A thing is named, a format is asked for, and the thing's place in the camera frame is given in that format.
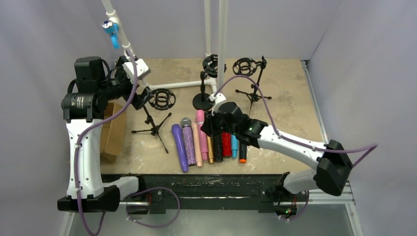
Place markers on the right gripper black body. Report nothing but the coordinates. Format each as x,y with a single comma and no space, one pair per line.
212,122

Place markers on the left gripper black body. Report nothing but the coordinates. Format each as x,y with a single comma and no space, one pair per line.
139,99

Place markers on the red glitter microphone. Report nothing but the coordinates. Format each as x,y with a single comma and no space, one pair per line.
226,145

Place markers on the light blue microphone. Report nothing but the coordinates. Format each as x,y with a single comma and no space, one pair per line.
234,146

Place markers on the gold microphone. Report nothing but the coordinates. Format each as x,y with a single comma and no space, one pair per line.
210,150

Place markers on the hot pink microphone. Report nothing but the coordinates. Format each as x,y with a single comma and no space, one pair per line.
200,118

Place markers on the black microphone orange end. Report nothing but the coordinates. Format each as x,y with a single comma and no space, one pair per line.
242,153

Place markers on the black glitter microphone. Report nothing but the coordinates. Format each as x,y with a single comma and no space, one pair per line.
217,147

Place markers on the brown cardboard box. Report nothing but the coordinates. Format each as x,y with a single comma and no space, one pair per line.
112,138

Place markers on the glitter purple microphone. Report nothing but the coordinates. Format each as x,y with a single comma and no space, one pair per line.
188,141

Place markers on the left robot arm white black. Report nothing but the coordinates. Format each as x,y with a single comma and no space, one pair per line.
84,105

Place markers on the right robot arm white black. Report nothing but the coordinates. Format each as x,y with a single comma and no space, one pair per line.
329,165

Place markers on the blue toy microphone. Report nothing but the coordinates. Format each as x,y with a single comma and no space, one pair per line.
111,28

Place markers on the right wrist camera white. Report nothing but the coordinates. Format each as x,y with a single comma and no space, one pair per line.
217,99

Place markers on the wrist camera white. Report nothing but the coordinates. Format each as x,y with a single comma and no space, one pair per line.
217,99
142,69

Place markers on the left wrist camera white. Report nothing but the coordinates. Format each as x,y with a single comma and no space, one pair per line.
142,69

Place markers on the white PVC pipe frame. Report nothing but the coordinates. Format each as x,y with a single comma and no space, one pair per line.
213,82

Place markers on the black table edge rail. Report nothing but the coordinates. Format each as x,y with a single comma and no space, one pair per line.
259,192

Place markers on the aluminium frame rail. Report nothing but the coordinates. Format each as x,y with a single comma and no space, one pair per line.
314,197

